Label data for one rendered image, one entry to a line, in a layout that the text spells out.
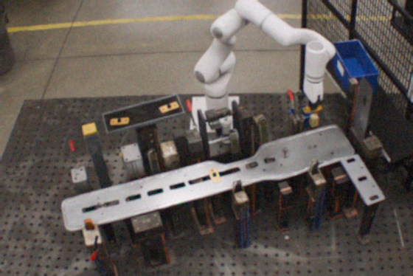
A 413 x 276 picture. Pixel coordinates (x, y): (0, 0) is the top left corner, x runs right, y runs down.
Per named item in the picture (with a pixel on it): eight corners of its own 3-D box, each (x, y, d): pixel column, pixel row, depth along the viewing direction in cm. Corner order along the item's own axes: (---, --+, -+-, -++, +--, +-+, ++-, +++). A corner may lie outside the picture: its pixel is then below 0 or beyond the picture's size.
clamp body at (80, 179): (88, 231, 269) (70, 185, 244) (85, 214, 277) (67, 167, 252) (106, 226, 271) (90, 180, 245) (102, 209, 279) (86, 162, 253)
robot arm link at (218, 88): (199, 91, 294) (196, 57, 276) (223, 72, 302) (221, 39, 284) (217, 102, 288) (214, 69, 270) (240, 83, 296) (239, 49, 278)
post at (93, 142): (102, 198, 284) (83, 139, 253) (99, 187, 289) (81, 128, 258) (116, 195, 285) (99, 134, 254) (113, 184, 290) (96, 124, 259)
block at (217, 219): (215, 224, 268) (212, 187, 248) (207, 204, 277) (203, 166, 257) (226, 221, 269) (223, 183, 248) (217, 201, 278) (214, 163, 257)
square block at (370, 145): (358, 198, 271) (369, 150, 246) (352, 187, 277) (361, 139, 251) (372, 194, 272) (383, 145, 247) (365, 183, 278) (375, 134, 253)
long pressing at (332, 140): (66, 237, 232) (66, 235, 231) (60, 200, 247) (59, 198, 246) (357, 155, 254) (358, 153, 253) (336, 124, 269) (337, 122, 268)
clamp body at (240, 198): (236, 252, 256) (234, 207, 231) (228, 232, 264) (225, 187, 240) (254, 246, 257) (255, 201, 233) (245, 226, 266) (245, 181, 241)
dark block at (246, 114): (244, 178, 287) (243, 118, 258) (240, 168, 292) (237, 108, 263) (253, 175, 288) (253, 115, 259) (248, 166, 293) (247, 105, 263)
